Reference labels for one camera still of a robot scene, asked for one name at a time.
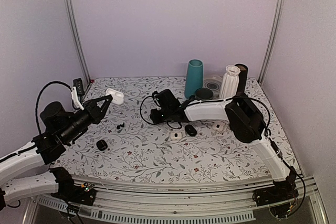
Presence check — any teal tall vase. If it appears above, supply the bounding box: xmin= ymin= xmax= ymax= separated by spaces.
xmin=184 ymin=59 xmax=203 ymax=99

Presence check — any aluminium frame post left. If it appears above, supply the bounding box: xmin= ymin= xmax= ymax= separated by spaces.
xmin=64 ymin=0 xmax=91 ymax=83

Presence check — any aluminium frame post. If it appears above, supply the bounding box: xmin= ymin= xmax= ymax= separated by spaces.
xmin=64 ymin=0 xmax=91 ymax=83
xmin=258 ymin=0 xmax=285 ymax=85

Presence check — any black wireless earbuds pair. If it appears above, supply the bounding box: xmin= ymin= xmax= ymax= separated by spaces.
xmin=116 ymin=123 xmax=125 ymax=130

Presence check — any aluminium front rail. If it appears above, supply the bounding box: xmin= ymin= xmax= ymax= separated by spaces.
xmin=23 ymin=177 xmax=329 ymax=223

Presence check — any cream case with black oval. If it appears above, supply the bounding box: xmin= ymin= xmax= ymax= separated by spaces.
xmin=170 ymin=132 xmax=182 ymax=140

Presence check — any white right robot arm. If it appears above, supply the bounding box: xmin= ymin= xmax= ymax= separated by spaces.
xmin=150 ymin=89 xmax=297 ymax=201

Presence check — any clear tape roll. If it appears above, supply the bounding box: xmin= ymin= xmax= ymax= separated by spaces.
xmin=203 ymin=75 xmax=222 ymax=97

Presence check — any black cylinder vase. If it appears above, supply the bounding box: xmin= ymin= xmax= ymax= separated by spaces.
xmin=235 ymin=63 xmax=248 ymax=93

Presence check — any white earbud charging case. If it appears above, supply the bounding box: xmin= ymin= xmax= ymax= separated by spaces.
xmin=106 ymin=88 xmax=124 ymax=105

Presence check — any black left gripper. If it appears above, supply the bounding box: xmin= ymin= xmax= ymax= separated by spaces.
xmin=60 ymin=94 xmax=112 ymax=144

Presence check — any aluminium frame post right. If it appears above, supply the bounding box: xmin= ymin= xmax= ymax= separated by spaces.
xmin=258 ymin=0 xmax=285 ymax=85

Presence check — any white ribbed vase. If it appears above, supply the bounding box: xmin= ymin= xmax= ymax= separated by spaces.
xmin=219 ymin=66 xmax=240 ymax=99

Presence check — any floral patterned table mat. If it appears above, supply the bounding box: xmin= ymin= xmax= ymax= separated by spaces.
xmin=54 ymin=76 xmax=302 ymax=184

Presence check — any dark grey mug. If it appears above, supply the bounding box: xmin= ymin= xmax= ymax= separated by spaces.
xmin=195 ymin=88 xmax=214 ymax=101

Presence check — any black earbud charging case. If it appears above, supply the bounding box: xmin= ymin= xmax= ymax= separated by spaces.
xmin=96 ymin=140 xmax=108 ymax=151

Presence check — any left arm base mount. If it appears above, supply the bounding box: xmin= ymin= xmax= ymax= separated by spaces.
xmin=49 ymin=167 xmax=97 ymax=206

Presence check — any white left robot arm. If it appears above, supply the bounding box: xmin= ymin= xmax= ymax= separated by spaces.
xmin=1 ymin=95 xmax=113 ymax=208

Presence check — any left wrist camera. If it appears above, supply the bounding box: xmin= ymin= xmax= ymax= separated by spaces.
xmin=71 ymin=78 xmax=85 ymax=110

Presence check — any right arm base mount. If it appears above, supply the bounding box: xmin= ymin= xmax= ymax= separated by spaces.
xmin=252 ymin=174 xmax=299 ymax=206

